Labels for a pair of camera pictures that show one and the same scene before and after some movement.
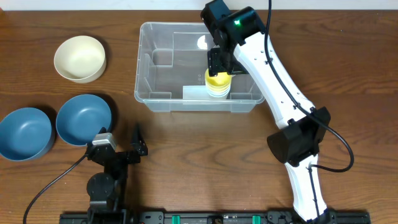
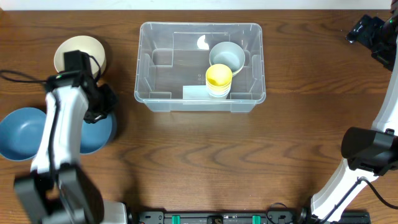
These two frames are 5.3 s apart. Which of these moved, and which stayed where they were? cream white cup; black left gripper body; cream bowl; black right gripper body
Moved: black left gripper body; black right gripper body
Stayed: cream bowl; cream white cup
